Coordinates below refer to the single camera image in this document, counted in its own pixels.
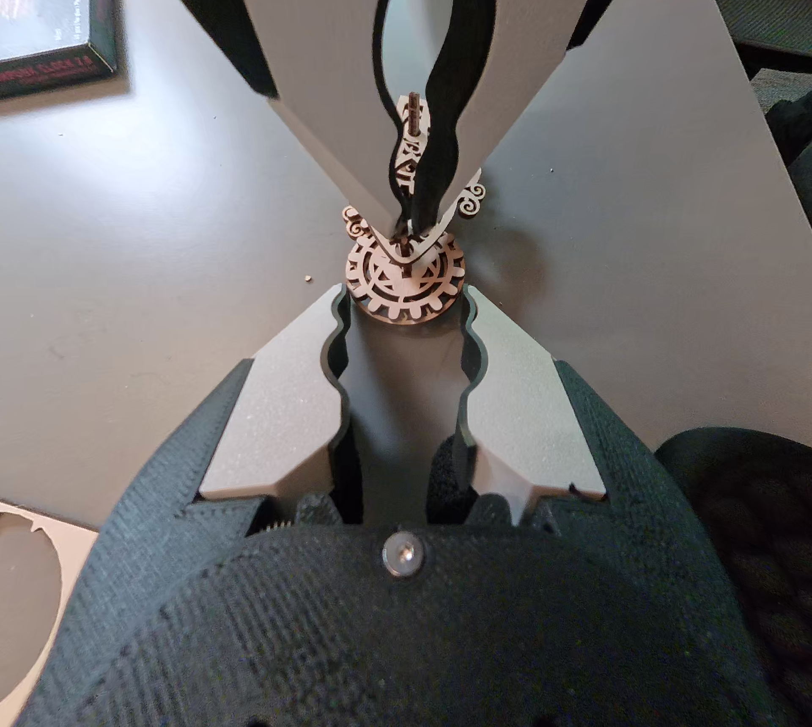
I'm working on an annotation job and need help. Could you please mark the grey desk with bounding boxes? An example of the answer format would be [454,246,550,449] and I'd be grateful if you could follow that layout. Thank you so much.
[0,0,812,531]

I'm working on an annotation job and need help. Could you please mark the wooden gear clock assembly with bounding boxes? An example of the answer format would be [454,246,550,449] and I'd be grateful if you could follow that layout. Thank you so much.
[343,92,488,327]

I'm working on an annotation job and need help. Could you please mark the large punched wooden part sheet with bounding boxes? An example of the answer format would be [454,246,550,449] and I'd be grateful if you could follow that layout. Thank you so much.
[0,501,99,727]

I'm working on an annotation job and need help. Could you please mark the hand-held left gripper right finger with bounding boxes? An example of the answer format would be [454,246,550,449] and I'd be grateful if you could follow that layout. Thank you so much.
[457,284,608,526]

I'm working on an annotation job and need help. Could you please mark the black puzzle box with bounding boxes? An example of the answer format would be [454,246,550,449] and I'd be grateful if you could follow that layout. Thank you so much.
[0,0,118,99]

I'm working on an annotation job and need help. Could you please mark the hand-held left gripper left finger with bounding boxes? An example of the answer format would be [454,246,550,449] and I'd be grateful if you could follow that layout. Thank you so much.
[198,284,353,501]

